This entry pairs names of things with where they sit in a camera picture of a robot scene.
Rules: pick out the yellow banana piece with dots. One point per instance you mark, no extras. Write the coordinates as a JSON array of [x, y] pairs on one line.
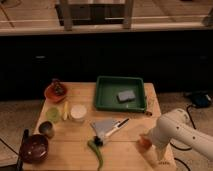
[[65, 111]]

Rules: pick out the red apple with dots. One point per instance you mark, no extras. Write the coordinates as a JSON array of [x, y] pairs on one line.
[[145, 142]]

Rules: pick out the green plastic cup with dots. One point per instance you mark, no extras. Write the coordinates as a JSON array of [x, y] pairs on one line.
[[53, 115]]

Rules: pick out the green plastic tray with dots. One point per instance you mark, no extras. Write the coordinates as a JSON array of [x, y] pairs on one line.
[[107, 88]]

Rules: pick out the small metal cup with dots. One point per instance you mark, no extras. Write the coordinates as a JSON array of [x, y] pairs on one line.
[[46, 128]]

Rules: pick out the green chili pepper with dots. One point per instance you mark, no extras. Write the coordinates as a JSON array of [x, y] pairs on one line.
[[97, 152]]

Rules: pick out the grey cloth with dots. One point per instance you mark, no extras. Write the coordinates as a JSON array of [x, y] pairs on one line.
[[103, 126]]

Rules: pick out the white paper cup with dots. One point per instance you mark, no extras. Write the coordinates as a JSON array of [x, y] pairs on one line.
[[78, 113]]

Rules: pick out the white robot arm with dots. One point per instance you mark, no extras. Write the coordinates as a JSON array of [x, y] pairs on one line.
[[173, 125]]

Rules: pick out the dark grape bunch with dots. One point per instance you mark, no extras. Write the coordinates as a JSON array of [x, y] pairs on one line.
[[57, 87]]

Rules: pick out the dark red bowl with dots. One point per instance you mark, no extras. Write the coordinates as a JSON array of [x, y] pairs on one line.
[[34, 149]]

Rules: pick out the blue sponge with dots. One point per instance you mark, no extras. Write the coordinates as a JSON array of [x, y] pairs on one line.
[[127, 95]]

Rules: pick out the dark blue floor object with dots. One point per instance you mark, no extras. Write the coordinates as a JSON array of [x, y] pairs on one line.
[[200, 99]]

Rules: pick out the orange bowl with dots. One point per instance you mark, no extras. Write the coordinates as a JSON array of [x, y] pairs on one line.
[[52, 96]]

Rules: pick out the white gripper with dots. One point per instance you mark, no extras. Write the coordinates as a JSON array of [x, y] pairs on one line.
[[160, 142]]

